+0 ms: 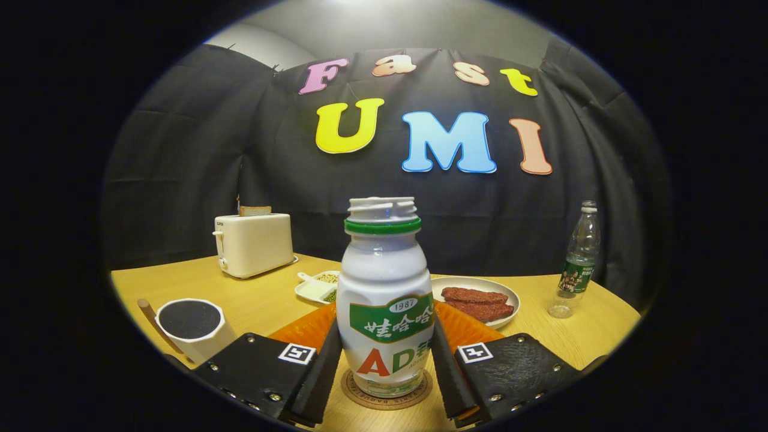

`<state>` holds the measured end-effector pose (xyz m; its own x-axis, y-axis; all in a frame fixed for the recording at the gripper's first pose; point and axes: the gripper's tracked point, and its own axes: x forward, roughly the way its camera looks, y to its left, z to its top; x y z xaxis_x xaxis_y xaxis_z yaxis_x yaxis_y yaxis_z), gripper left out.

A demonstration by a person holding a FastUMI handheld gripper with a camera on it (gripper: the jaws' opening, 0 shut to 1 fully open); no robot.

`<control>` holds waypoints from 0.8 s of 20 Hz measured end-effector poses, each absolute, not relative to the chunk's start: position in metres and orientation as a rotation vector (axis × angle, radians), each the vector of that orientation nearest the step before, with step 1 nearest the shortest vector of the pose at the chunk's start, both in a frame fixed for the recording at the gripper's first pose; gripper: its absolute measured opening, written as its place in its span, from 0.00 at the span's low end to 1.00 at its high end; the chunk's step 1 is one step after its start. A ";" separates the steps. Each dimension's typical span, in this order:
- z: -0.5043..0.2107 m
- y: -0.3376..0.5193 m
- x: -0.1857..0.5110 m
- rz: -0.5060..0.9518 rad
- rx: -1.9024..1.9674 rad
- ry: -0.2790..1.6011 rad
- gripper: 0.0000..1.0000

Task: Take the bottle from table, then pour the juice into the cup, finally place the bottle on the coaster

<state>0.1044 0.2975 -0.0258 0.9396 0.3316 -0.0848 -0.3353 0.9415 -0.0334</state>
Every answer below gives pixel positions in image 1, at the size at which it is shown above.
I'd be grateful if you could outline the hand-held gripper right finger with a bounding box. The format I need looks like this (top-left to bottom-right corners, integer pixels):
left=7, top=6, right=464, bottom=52
left=429, top=300, right=583, bottom=428

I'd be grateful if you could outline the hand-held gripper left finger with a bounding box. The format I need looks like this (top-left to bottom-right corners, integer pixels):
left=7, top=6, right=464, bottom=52
left=190, top=302, right=344, bottom=428

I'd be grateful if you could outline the round cork coaster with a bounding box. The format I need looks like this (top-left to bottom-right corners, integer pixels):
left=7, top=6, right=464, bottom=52
left=340, top=367, right=433, bottom=411

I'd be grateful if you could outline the white cup wooden handle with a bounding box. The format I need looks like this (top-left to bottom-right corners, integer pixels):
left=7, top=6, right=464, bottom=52
left=137, top=298, right=238, bottom=365

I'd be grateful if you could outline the white juice bottle green label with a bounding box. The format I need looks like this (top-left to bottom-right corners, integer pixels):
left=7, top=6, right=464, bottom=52
left=335, top=196, right=436, bottom=398

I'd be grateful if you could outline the clear plastic water bottle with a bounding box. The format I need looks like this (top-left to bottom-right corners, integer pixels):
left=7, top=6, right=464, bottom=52
left=547, top=200, right=602, bottom=319

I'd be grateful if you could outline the red meat strip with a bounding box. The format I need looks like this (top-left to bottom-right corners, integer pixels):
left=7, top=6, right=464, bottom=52
left=442, top=287, right=509, bottom=305
left=444, top=300, right=515, bottom=322

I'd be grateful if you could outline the white divided dish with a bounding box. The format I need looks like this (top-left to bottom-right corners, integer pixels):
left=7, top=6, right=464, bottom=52
left=294, top=270, right=341, bottom=305

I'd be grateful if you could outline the wooden table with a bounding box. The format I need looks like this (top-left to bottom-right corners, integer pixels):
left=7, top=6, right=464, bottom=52
left=110, top=253, right=643, bottom=432

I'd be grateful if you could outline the white round plate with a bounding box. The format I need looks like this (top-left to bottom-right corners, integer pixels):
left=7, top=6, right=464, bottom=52
left=430, top=276, right=521, bottom=330

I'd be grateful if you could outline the cream toaster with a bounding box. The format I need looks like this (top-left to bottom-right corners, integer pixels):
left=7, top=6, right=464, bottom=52
left=213, top=213, right=299, bottom=280

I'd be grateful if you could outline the black backdrop cloth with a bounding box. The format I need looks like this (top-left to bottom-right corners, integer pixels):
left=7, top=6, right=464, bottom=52
left=101, top=39, right=670, bottom=313

